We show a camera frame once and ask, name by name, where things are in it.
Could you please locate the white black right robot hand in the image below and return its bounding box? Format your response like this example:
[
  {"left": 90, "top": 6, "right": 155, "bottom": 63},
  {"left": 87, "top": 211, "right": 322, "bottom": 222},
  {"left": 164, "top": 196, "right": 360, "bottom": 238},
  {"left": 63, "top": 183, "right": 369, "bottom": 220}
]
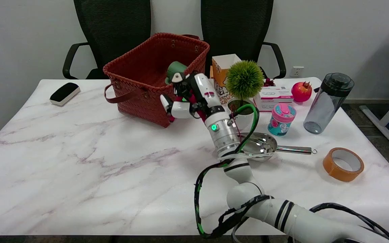
[{"left": 160, "top": 72, "right": 226, "bottom": 119}]

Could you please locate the brown woven storage basket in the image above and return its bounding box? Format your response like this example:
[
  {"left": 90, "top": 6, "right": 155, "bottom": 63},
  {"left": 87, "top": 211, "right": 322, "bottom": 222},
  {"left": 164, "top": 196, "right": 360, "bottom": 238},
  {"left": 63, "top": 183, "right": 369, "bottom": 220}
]
[{"left": 103, "top": 33, "right": 210, "bottom": 128}]

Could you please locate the orange white paper carton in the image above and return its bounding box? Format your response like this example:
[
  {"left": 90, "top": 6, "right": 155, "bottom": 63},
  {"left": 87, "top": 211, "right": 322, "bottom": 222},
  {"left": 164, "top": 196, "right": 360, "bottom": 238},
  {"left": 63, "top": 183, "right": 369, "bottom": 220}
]
[{"left": 211, "top": 54, "right": 242, "bottom": 104}]

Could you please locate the green cylindrical cup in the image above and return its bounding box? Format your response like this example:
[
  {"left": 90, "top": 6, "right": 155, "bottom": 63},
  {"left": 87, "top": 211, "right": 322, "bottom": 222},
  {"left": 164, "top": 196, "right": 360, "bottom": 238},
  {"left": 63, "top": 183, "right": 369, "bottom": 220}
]
[{"left": 165, "top": 61, "right": 188, "bottom": 85}]

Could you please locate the green spiky plant white pot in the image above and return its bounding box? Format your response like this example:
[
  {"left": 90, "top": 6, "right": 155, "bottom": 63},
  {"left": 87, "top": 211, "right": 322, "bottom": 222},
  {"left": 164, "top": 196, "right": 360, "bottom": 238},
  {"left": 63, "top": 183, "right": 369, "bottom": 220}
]
[{"left": 226, "top": 60, "right": 265, "bottom": 132}]

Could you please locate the white pink cardboard box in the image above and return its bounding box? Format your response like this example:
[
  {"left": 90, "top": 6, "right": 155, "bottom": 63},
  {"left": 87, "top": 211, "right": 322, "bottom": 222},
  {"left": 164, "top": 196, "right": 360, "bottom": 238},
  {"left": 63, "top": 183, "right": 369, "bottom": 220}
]
[{"left": 253, "top": 86, "right": 294, "bottom": 112}]

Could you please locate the black mesh office chair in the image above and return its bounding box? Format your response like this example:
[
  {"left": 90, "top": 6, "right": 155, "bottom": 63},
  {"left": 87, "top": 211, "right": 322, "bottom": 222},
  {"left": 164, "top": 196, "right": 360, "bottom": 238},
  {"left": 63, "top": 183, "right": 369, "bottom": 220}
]
[
  {"left": 62, "top": 0, "right": 152, "bottom": 80},
  {"left": 201, "top": 0, "right": 287, "bottom": 79}
]

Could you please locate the shiny metal scoop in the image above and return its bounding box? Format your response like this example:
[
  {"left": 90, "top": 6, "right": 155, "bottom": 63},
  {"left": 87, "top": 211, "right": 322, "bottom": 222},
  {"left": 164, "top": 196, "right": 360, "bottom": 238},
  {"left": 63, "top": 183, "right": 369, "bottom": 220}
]
[{"left": 238, "top": 132, "right": 317, "bottom": 161}]

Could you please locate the teal pink kids cup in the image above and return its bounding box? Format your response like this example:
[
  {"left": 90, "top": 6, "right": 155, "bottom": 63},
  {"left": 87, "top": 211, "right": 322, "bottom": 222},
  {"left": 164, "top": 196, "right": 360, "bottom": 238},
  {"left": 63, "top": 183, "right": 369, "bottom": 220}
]
[{"left": 268, "top": 103, "right": 296, "bottom": 137}]

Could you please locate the red pomegranate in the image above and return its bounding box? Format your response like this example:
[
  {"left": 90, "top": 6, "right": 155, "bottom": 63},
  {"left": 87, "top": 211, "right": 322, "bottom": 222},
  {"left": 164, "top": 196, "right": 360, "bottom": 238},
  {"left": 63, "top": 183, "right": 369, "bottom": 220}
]
[{"left": 291, "top": 81, "right": 313, "bottom": 103}]

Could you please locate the grey transparent water bottle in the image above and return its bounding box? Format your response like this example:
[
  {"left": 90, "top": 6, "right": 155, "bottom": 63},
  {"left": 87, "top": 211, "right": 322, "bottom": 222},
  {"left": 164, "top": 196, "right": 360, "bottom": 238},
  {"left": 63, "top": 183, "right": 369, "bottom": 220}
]
[{"left": 304, "top": 73, "right": 355, "bottom": 134}]

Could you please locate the black white board eraser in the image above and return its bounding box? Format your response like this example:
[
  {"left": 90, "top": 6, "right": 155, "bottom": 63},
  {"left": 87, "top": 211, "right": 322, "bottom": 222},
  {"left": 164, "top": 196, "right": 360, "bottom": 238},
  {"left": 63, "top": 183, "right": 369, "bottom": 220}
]
[{"left": 50, "top": 82, "right": 81, "bottom": 106}]

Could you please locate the orange tape roll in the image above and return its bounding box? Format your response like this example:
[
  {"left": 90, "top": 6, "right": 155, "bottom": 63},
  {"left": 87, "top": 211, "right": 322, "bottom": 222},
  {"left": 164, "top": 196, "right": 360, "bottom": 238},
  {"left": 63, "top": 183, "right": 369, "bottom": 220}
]
[{"left": 323, "top": 147, "right": 365, "bottom": 182}]

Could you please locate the white desk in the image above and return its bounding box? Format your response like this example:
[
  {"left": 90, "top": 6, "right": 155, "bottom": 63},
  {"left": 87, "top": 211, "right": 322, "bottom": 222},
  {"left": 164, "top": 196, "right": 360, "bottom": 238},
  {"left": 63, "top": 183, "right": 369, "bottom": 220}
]
[{"left": 360, "top": 33, "right": 389, "bottom": 152}]

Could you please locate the green black robot cable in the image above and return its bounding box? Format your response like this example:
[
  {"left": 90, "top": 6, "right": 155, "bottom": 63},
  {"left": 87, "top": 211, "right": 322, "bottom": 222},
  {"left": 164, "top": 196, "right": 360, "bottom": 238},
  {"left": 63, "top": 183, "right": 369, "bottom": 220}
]
[{"left": 194, "top": 103, "right": 273, "bottom": 239}]

